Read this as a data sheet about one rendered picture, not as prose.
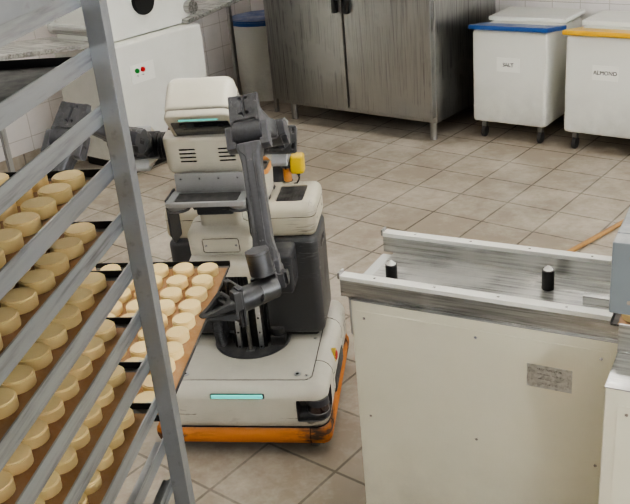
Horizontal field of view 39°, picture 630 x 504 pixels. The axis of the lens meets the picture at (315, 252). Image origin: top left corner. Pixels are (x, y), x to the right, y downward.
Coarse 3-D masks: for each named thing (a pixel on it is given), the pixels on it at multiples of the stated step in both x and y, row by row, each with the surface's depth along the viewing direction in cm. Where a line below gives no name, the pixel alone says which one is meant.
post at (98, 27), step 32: (96, 0) 132; (96, 32) 134; (96, 64) 136; (128, 128) 142; (128, 160) 142; (128, 192) 144; (128, 224) 147; (160, 320) 156; (160, 352) 157; (160, 384) 160; (160, 416) 163
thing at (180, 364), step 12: (168, 276) 219; (192, 276) 218; (216, 276) 217; (216, 288) 211; (180, 300) 208; (168, 324) 199; (192, 336) 194; (192, 348) 190; (180, 360) 186; (180, 372) 182
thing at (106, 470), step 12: (132, 420) 159; (120, 432) 154; (132, 432) 157; (120, 444) 153; (108, 456) 148; (120, 456) 151; (108, 468) 148; (96, 480) 143; (108, 480) 145; (84, 492) 142; (96, 492) 143
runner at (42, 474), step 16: (128, 336) 149; (112, 352) 142; (112, 368) 142; (96, 384) 135; (80, 400) 130; (80, 416) 129; (64, 432) 124; (64, 448) 124; (48, 464) 119; (32, 480) 114; (32, 496) 114
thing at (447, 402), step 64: (384, 320) 236; (448, 320) 227; (384, 384) 244; (448, 384) 235; (512, 384) 226; (576, 384) 217; (384, 448) 254; (448, 448) 243; (512, 448) 234; (576, 448) 225
